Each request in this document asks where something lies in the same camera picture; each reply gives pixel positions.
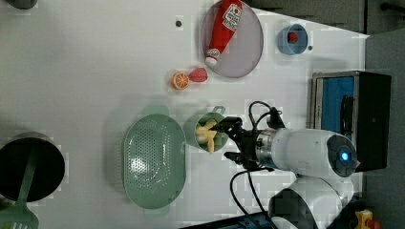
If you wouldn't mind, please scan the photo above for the green slotted spatula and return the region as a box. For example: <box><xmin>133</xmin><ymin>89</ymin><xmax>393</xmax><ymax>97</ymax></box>
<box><xmin>0</xmin><ymin>151</ymin><xmax>39</xmax><ymax>229</ymax></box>

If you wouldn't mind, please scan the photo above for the yellow plush peeled banana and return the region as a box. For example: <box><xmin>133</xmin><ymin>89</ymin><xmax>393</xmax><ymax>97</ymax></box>
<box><xmin>195</xmin><ymin>119</ymin><xmax>217</xmax><ymax>154</ymax></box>

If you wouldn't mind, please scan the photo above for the orange slice toy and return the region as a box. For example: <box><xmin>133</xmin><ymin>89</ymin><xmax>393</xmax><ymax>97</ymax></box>
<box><xmin>171</xmin><ymin>73</ymin><xmax>189</xmax><ymax>90</ymax></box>

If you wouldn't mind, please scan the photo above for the red strawberry toy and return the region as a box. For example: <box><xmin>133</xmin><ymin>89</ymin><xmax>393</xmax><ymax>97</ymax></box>
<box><xmin>189</xmin><ymin>68</ymin><xmax>208</xmax><ymax>83</ymax></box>

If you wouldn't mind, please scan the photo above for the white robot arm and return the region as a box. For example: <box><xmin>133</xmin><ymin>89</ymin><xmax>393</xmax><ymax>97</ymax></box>
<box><xmin>212</xmin><ymin>116</ymin><xmax>358</xmax><ymax>229</ymax></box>

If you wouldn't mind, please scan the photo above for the green mug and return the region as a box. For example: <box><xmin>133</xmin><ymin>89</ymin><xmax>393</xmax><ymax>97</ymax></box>
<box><xmin>183</xmin><ymin>106</ymin><xmax>228</xmax><ymax>154</ymax></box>

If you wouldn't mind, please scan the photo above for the strawberry in blue cup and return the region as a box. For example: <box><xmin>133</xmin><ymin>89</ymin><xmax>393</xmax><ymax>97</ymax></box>
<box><xmin>288</xmin><ymin>32</ymin><xmax>299</xmax><ymax>44</ymax></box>

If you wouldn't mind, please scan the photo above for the red ketchup bottle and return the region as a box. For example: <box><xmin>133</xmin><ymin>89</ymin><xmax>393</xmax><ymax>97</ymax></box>
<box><xmin>205</xmin><ymin>0</ymin><xmax>243</xmax><ymax>67</ymax></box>

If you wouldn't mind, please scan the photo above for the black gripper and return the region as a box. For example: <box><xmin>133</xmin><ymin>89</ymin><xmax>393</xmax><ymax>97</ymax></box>
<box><xmin>211</xmin><ymin>116</ymin><xmax>259</xmax><ymax>171</ymax></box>

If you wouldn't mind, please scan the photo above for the yellow and red object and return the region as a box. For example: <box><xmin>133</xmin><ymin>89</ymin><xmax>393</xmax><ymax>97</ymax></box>
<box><xmin>355</xmin><ymin>210</ymin><xmax>381</xmax><ymax>229</ymax></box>

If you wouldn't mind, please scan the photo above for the black pot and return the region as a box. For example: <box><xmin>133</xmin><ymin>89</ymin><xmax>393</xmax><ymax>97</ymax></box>
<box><xmin>0</xmin><ymin>132</ymin><xmax>66</xmax><ymax>202</ymax></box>

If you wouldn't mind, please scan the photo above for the blue cup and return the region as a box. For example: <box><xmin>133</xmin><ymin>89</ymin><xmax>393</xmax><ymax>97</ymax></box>
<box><xmin>277</xmin><ymin>24</ymin><xmax>309</xmax><ymax>55</ymax></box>

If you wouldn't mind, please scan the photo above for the silver toaster oven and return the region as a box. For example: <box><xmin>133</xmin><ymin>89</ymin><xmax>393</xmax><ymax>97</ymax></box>
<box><xmin>308</xmin><ymin>71</ymin><xmax>392</xmax><ymax>172</ymax></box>

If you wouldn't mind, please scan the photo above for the grey oval plate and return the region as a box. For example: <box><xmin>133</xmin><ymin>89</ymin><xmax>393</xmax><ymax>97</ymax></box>
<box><xmin>199</xmin><ymin>1</ymin><xmax>264</xmax><ymax>78</ymax></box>

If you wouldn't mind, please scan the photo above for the black cable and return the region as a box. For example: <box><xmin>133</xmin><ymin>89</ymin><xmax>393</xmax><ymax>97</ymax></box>
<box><xmin>229</xmin><ymin>100</ymin><xmax>285</xmax><ymax>229</ymax></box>

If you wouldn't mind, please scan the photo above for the grey round object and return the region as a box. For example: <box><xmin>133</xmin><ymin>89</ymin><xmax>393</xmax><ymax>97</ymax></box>
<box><xmin>6</xmin><ymin>0</ymin><xmax>38</xmax><ymax>10</ymax></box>

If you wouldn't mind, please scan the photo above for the green perforated colander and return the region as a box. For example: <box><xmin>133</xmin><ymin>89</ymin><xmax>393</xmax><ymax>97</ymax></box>
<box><xmin>121</xmin><ymin>106</ymin><xmax>186</xmax><ymax>214</ymax></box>

